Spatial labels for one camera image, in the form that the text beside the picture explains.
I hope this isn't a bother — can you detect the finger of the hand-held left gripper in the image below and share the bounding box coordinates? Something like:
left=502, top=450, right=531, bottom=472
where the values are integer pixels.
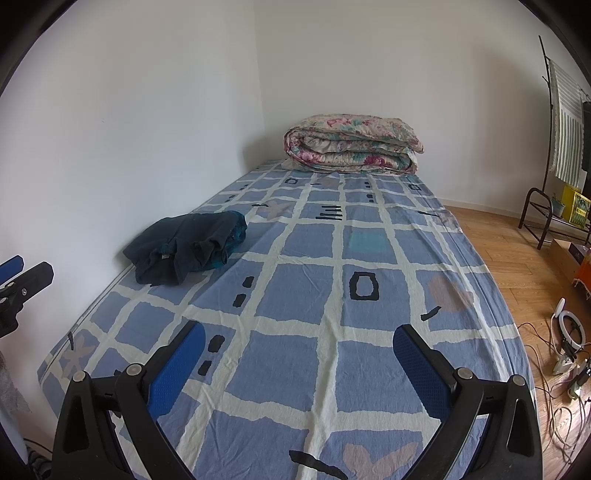
left=0, top=255, right=25, bottom=283
left=0, top=261, right=55, bottom=306

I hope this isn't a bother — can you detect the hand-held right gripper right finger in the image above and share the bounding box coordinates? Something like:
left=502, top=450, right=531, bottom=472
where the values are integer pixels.
left=392, top=324, right=544, bottom=480

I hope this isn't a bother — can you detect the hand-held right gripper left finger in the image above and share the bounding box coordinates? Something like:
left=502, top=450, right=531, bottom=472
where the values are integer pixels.
left=51, top=320, right=206, bottom=480

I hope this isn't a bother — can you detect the teal plaid fleece jacket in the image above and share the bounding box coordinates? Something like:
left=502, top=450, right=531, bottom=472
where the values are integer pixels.
left=123, top=211, right=247, bottom=285

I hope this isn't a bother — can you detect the black metal clothes rack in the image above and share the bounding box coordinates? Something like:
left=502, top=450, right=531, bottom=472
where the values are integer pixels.
left=518, top=34, right=591, bottom=250

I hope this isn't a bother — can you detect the bed with blue checked sheet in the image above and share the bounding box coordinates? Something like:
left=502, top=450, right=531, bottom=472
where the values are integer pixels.
left=37, top=159, right=536, bottom=480

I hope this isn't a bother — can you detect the white power strip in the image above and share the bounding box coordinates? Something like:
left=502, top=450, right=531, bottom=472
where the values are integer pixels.
left=569, top=364, right=591, bottom=400

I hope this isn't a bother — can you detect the cardboard box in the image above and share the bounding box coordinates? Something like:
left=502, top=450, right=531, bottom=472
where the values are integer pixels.
left=549, top=239, right=591, bottom=278

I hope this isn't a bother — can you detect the orange stool with lace cover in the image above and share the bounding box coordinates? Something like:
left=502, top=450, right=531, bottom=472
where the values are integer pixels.
left=571, top=255, right=591, bottom=297

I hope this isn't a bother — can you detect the yellow box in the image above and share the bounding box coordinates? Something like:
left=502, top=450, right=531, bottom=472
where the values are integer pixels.
left=560, top=184, right=591, bottom=228

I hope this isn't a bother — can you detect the folded floral quilt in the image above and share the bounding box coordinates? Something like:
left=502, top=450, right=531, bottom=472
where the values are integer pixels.
left=283, top=114, right=424, bottom=175

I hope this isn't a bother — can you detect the dark hanging garment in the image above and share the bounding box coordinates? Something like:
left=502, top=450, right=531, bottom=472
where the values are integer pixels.
left=582, top=99, right=591, bottom=172

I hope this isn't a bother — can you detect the striped hanging cloth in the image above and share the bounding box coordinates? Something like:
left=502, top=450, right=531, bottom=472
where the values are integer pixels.
left=547, top=58, right=586, bottom=184

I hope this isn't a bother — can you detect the floor cable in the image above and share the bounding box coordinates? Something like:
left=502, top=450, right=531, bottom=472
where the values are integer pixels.
left=516, top=320, right=591, bottom=462

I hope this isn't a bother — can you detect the white ring light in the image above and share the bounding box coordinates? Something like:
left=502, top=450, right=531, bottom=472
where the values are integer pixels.
left=551, top=298, right=591, bottom=376

